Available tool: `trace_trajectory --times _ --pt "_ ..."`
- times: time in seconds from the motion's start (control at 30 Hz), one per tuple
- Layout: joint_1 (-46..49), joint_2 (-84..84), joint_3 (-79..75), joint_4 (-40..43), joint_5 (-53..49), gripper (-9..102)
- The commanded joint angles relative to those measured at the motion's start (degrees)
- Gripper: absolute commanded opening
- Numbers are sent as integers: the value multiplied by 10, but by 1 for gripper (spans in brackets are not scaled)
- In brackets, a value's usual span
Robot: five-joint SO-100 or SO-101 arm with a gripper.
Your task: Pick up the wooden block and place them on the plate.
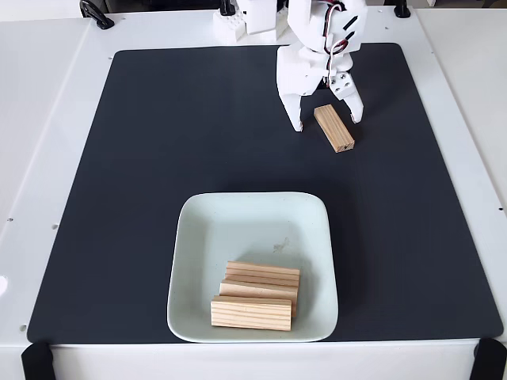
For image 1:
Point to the pale green square plate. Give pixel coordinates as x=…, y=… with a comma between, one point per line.
x=206, y=237

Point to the black rubber mat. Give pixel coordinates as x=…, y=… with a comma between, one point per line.
x=119, y=237

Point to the grooved wooden block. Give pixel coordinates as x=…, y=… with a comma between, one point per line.
x=251, y=314
x=257, y=291
x=334, y=128
x=263, y=271

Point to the black table clamp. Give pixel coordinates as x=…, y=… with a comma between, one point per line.
x=402, y=10
x=99, y=17

